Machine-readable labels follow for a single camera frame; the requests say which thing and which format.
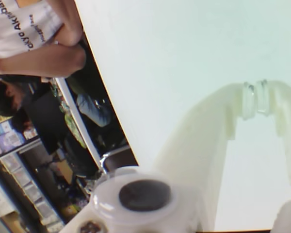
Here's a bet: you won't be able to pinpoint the shelf with colourful merchandise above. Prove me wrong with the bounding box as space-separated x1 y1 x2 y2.
0 116 66 233

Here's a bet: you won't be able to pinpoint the pale blue fabric item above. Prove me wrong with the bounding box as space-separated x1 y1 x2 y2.
76 93 113 128

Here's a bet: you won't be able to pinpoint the white pole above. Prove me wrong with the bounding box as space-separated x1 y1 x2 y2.
53 77 108 176

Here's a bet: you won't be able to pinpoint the green patterned merchandise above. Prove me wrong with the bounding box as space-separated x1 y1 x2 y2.
59 97 86 149

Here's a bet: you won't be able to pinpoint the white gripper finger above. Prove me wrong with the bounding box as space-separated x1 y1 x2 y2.
256 78 291 233
150 81 258 233

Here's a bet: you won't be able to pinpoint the person in black shirt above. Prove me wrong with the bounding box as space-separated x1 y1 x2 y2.
0 82 88 175

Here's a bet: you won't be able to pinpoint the tan cardboard box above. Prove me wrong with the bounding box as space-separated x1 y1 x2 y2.
53 160 74 185

